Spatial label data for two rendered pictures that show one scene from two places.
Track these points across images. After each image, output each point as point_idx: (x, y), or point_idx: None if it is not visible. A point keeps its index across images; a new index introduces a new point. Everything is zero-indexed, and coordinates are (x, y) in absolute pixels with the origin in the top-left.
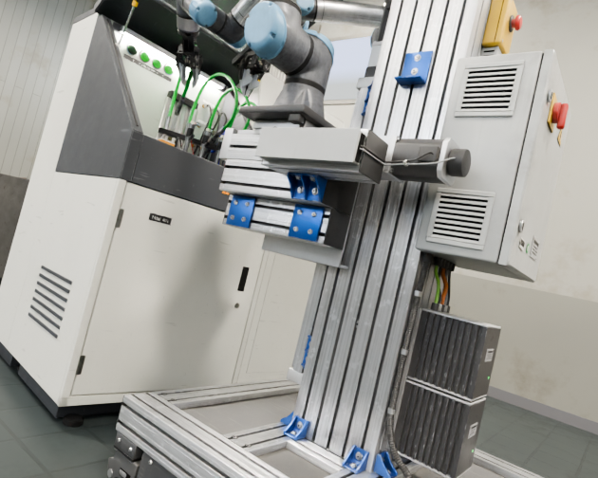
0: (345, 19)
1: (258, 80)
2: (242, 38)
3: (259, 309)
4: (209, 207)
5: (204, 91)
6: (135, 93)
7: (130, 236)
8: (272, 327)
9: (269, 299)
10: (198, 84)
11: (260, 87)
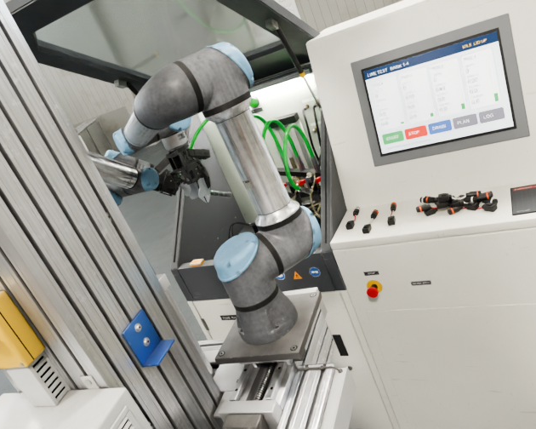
0: (144, 139)
1: (299, 74)
2: (143, 188)
3: (384, 368)
4: None
5: (298, 90)
6: None
7: (219, 333)
8: (419, 385)
9: (390, 359)
10: (288, 89)
11: (314, 73)
